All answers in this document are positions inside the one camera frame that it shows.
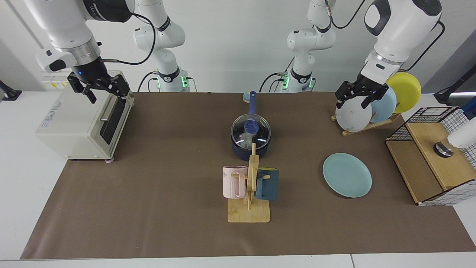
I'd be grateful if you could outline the glass lid with blue knob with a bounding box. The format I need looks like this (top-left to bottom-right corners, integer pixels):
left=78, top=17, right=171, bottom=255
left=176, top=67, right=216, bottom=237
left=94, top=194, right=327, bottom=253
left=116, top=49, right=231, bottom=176
left=231, top=114, right=271, bottom=146

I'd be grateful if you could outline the white vermicelli bundle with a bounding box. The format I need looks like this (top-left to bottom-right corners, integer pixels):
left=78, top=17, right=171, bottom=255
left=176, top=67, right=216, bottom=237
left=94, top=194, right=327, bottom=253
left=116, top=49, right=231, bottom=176
left=238, top=130, right=257, bottom=147

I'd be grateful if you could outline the grey plate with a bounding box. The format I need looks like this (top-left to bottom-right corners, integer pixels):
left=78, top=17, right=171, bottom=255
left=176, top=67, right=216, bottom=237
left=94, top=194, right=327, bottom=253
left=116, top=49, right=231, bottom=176
left=335, top=95, right=373, bottom=133

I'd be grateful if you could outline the light blue plate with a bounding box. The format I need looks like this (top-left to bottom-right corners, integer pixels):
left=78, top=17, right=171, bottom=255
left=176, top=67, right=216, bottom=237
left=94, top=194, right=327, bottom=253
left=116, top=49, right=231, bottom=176
left=370, top=86, right=397, bottom=123

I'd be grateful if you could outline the wooden plate rack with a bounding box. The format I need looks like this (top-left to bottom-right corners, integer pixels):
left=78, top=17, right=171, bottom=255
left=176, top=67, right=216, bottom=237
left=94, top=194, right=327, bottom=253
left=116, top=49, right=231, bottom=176
left=331, top=112, right=402, bottom=137

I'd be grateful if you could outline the yellow plate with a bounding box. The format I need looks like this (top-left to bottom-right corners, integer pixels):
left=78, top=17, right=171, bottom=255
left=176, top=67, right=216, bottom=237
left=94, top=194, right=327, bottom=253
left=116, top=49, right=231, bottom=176
left=386, top=72, right=422, bottom=114

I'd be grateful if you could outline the teal plate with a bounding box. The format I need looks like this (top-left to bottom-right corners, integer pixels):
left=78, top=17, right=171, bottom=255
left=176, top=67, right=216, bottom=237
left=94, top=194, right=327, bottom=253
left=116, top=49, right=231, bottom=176
left=322, top=153, right=373, bottom=198

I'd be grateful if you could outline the pale toaster oven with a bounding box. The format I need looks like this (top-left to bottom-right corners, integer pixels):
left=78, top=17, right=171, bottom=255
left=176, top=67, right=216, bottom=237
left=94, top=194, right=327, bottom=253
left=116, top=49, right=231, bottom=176
left=35, top=70, right=135, bottom=163

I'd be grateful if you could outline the black pole stand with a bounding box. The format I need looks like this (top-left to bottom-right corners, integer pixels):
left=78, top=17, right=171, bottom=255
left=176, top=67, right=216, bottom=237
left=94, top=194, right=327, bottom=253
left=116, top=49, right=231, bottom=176
left=434, top=71, right=476, bottom=105

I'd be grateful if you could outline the black clamp stand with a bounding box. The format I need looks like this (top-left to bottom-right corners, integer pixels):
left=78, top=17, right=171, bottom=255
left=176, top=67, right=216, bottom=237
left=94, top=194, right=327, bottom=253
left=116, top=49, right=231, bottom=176
left=0, top=80, right=22, bottom=102

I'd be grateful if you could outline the blue object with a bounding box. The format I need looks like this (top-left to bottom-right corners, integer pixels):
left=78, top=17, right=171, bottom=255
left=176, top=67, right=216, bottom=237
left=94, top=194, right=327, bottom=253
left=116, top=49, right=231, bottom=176
left=461, top=96, right=476, bottom=120

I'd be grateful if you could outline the dark teal cup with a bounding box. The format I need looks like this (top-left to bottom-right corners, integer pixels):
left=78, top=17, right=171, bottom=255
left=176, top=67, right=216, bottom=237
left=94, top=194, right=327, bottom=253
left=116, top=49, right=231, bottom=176
left=255, top=167, right=279, bottom=202

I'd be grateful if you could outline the brown table cloth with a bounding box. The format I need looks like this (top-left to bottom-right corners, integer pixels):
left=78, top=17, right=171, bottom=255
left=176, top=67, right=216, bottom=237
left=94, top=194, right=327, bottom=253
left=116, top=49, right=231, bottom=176
left=20, top=92, right=476, bottom=260

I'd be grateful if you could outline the pink cup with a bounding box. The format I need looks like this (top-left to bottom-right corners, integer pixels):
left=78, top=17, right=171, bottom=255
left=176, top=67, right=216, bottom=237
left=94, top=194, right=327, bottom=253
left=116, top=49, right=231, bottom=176
left=223, top=166, right=248, bottom=199

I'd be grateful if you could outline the wooden cup stand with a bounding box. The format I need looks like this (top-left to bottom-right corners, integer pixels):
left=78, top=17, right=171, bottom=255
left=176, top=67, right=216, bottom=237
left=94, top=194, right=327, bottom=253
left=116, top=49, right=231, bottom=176
left=227, top=143, right=271, bottom=223

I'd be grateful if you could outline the black arm base cable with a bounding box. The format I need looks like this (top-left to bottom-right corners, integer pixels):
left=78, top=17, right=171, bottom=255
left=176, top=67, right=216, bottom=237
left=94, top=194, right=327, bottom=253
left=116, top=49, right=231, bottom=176
left=138, top=71, right=160, bottom=92
left=259, top=73, right=289, bottom=92

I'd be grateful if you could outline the white wall socket panel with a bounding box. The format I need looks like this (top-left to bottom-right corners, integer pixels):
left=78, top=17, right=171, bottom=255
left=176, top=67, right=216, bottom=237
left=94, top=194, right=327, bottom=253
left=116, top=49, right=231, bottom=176
left=40, top=76, right=71, bottom=90

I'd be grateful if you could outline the wire basket with wooden floor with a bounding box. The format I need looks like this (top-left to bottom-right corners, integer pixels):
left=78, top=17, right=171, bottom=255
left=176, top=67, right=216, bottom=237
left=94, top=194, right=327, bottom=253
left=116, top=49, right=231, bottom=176
left=385, top=106, right=476, bottom=206

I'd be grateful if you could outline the white cylinder with silver ring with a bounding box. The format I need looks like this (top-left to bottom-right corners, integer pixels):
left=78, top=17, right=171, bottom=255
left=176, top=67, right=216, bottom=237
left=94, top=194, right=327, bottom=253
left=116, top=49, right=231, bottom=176
left=433, top=127, right=476, bottom=158

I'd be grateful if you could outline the dark blue pot with handle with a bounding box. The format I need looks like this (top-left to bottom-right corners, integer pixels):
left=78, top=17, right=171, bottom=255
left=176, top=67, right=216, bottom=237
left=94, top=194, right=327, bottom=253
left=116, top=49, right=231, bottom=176
left=231, top=90, right=273, bottom=161

